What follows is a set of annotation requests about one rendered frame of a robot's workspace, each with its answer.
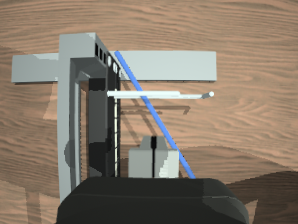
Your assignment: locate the blue cable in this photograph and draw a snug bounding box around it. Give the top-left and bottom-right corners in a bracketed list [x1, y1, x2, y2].
[115, 51, 196, 178]

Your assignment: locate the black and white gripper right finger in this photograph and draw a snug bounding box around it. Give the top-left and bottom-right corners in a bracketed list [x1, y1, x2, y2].
[153, 136, 179, 178]

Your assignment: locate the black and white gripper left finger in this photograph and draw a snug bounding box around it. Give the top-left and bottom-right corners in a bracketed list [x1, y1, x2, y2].
[128, 136, 154, 178]

